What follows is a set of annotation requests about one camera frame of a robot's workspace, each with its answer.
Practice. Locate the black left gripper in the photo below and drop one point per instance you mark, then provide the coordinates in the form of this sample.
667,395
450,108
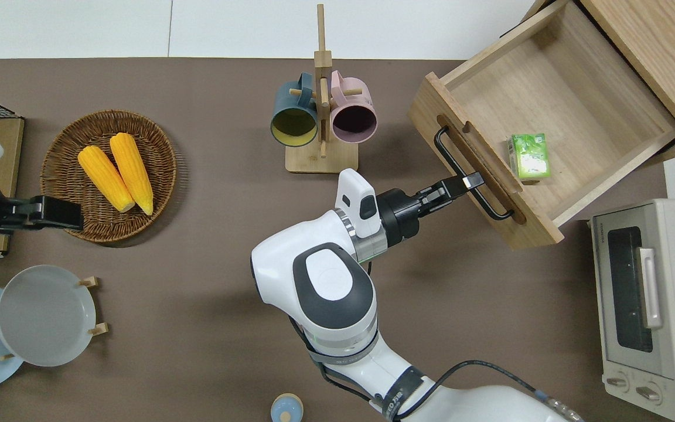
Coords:
21,214

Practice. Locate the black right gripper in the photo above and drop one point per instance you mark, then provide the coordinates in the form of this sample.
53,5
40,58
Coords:
440,196

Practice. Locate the light wooden drawer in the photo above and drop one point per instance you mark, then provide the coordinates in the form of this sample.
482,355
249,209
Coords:
578,94

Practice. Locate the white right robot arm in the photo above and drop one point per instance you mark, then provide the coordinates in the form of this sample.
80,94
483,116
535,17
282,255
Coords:
331,293

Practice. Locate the yellow corn cob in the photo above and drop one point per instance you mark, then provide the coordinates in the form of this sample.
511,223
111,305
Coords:
131,170
106,179

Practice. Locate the green carton box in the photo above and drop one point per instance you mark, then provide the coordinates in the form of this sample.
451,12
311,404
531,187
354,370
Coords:
531,158

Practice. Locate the wooden plate rack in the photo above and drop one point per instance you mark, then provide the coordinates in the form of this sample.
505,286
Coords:
92,282

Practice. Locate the grey plate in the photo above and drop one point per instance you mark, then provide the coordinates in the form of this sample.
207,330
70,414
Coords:
44,316

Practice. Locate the brown wicker basket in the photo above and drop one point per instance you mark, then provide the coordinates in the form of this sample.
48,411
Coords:
156,152

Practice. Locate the wooden mug tree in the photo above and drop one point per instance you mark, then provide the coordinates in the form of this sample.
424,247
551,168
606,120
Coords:
337,161

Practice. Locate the pink mug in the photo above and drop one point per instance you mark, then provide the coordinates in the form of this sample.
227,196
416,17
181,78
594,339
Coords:
361,99

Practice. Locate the brown table mat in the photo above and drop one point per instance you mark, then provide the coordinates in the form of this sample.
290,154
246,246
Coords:
138,381

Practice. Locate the dark blue mug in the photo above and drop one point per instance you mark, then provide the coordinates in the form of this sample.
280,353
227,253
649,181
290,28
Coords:
290,99

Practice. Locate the blue service bell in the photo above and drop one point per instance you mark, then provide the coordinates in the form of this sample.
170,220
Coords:
286,407

